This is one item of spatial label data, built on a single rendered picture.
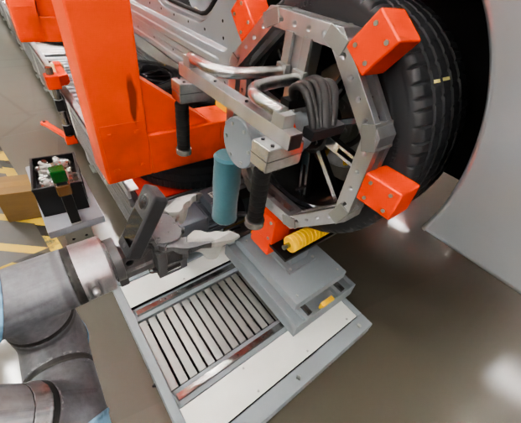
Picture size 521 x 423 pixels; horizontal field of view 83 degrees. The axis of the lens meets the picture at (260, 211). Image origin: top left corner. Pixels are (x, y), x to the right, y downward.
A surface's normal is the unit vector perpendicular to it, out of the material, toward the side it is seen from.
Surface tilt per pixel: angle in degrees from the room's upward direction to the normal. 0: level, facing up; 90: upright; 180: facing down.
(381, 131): 45
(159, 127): 90
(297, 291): 0
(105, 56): 90
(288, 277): 0
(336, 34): 90
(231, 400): 0
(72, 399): 57
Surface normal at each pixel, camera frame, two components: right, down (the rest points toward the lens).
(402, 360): 0.13, -0.75
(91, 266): 0.47, -0.24
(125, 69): 0.61, 0.57
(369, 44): -0.79, 0.32
